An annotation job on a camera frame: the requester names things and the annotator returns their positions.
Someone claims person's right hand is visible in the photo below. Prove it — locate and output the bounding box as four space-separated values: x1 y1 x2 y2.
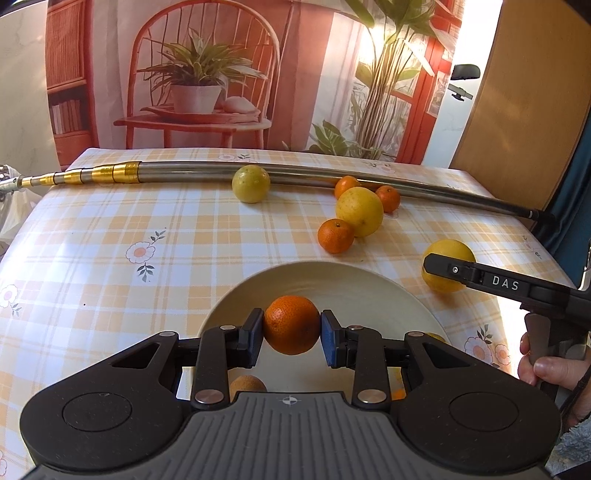
518 333 591 429

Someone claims small orange tangerine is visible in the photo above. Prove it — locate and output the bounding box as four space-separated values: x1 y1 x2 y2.
334 175 361 200

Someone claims large yellow grapefruit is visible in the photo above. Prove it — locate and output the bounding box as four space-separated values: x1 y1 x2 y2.
335 187 384 237

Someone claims printed room backdrop cloth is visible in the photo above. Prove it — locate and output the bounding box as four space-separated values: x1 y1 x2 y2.
45 1 464 167

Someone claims orange tangerine with stem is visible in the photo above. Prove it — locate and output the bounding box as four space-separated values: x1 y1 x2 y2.
263 295 321 355

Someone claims telescopic metal pole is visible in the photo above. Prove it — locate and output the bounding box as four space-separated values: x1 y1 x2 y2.
1 161 557 224

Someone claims checked floral tablecloth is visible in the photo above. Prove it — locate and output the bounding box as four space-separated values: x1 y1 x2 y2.
0 147 576 480

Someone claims greenish yellow large orange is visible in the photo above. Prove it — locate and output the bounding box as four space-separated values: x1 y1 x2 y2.
317 218 355 255

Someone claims brown kiwi fruit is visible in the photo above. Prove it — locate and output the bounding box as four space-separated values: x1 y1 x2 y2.
229 375 266 401

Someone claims small green-yellow lime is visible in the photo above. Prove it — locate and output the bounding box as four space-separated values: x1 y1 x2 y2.
231 164 270 204

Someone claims wooden board panel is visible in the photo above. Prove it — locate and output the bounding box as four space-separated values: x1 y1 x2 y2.
451 1 590 209

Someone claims white round plate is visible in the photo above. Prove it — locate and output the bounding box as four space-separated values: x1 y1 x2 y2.
179 261 447 397

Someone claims yellow lemon fruit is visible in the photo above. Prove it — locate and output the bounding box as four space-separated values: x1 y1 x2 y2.
421 239 476 294

